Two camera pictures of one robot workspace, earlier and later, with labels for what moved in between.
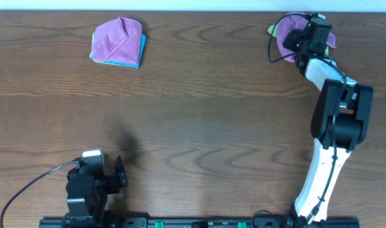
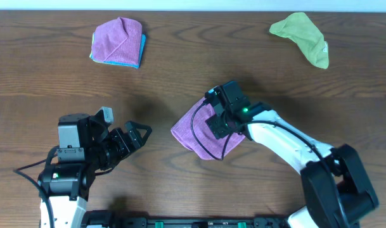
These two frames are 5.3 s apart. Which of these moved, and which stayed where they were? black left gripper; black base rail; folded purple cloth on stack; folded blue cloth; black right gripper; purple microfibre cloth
Moved: black right gripper; black left gripper; purple microfibre cloth
Stayed: folded blue cloth; black base rail; folded purple cloth on stack
